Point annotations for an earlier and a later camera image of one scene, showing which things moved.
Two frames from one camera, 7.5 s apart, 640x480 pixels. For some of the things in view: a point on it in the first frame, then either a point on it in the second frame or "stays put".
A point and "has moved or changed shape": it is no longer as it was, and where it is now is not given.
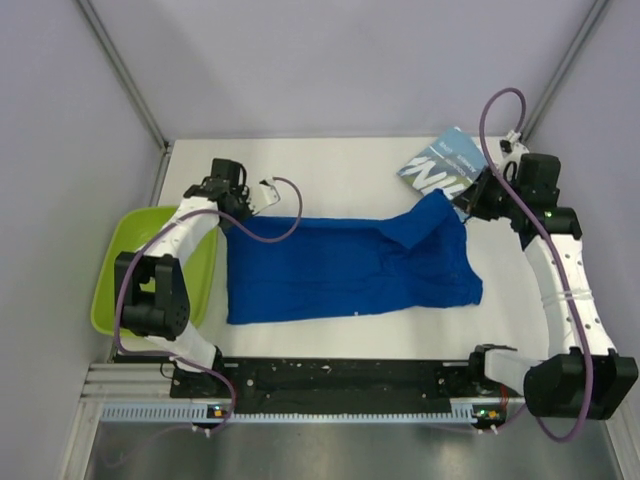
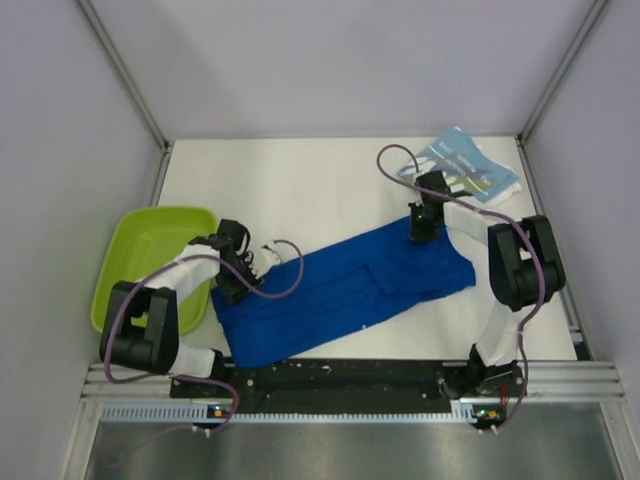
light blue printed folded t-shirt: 448,164 stays put
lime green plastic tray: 131,230 stays put
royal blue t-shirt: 331,266 has moved or changed shape
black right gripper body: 491,199 to 420,229
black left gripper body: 241,207 to 231,284
